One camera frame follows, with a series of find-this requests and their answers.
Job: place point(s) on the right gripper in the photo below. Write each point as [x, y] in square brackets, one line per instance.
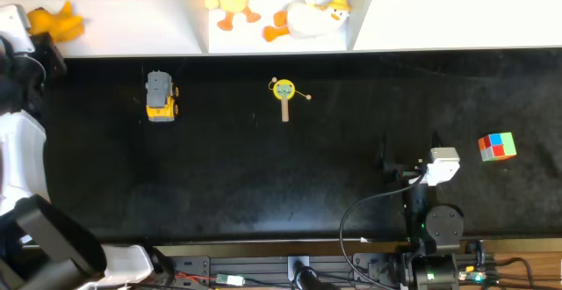
[401, 171]

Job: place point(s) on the yellow cat face rattle drum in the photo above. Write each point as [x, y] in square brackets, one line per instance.
[284, 91]

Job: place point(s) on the grey and yellow toy truck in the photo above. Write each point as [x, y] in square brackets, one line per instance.
[160, 96]

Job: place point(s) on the orange rubber dinosaur toy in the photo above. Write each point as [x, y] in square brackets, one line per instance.
[59, 24]

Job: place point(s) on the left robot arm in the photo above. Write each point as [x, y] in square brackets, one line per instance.
[22, 158]

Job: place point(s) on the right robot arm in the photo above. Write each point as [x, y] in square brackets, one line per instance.
[441, 226]

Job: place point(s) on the many-coloured puzzle cube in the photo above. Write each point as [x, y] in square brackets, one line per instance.
[497, 146]

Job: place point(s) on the white shelf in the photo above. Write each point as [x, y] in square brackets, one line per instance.
[439, 17]

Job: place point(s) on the white plush duck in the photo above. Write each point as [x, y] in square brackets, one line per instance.
[311, 19]

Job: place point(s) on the yellow plush duck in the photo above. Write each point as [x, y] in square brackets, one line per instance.
[232, 2]

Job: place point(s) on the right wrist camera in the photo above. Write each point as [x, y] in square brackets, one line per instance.
[442, 164]

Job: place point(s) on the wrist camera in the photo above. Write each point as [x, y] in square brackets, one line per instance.
[13, 28]
[442, 164]

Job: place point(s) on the mounting rail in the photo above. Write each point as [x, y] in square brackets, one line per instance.
[263, 272]

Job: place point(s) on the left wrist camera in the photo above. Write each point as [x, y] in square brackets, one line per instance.
[13, 28]

